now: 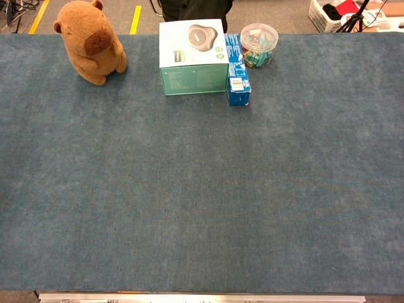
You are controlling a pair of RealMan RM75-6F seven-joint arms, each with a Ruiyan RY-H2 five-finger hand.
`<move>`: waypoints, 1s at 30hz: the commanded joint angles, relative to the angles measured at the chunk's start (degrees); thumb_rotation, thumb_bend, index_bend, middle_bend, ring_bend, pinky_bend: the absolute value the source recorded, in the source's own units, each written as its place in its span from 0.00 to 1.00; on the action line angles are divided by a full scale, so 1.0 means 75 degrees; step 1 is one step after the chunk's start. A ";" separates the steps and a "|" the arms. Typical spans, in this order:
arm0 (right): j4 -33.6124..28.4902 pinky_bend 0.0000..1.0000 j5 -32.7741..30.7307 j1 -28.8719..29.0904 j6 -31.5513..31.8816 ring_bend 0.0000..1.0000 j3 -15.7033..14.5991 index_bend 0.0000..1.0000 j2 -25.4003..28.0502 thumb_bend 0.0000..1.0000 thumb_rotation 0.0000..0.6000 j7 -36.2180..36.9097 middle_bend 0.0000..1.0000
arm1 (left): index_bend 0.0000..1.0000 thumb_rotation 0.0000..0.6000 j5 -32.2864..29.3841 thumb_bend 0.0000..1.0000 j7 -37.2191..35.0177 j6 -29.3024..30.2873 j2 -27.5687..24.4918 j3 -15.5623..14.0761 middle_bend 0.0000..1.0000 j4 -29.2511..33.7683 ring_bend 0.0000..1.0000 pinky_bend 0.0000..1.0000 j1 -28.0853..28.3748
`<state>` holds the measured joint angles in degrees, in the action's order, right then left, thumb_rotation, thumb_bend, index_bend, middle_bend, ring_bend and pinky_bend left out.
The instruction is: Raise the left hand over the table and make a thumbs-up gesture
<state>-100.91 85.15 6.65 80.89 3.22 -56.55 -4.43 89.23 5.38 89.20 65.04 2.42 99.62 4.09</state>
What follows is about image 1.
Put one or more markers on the clear jar of binder clips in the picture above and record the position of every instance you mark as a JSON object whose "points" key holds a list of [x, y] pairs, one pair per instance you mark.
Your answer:
{"points": [[259, 44]]}

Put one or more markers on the white and green product box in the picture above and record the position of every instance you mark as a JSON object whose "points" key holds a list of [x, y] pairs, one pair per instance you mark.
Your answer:
{"points": [[192, 57]]}

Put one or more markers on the white plastic laundry basket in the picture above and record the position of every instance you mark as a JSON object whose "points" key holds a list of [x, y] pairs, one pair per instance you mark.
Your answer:
{"points": [[325, 17]]}

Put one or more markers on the brown capybara plush toy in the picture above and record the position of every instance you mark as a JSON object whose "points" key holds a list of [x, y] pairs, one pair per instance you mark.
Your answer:
{"points": [[91, 47]]}

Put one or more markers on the blue rectangular carton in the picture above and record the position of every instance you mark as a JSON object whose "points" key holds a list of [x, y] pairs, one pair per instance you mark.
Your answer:
{"points": [[238, 75]]}

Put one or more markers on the aluminium table edge rail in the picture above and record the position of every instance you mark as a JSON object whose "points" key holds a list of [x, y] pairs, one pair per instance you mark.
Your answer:
{"points": [[202, 298]]}

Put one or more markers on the person in black clothes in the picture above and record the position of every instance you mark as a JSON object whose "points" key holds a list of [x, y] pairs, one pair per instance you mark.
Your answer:
{"points": [[195, 11]]}

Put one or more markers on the white paper with print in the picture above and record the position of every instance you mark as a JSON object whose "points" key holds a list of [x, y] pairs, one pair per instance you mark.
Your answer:
{"points": [[375, 16]]}

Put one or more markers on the blue felt table cloth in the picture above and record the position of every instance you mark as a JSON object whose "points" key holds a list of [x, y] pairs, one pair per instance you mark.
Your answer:
{"points": [[202, 176]]}

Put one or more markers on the black tripod stand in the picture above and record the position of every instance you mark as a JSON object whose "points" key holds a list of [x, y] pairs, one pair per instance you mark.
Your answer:
{"points": [[355, 17]]}

